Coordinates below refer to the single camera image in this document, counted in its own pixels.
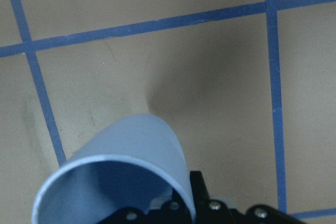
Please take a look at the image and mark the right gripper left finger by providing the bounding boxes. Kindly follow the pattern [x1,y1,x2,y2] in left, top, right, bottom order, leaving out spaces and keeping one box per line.
[98,195,184,223]

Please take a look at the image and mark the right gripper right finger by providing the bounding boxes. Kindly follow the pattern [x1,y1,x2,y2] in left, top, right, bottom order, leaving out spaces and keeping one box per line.
[190,171,304,224]

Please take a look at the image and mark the blue cup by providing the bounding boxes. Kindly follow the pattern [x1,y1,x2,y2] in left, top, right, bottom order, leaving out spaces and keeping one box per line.
[31,114,196,223]

